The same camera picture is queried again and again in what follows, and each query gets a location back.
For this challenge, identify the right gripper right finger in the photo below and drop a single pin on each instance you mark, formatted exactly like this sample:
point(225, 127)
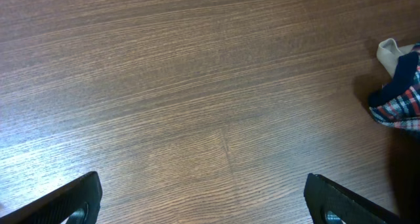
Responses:
point(330, 202)

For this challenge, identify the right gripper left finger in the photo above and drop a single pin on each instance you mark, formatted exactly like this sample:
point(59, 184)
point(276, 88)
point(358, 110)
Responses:
point(76, 202)

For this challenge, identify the plaid shirt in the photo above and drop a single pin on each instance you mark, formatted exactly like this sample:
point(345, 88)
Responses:
point(396, 104)

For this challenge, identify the beige cloth piece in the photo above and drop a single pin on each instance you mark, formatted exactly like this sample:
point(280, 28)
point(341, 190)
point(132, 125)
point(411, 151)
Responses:
point(388, 53)

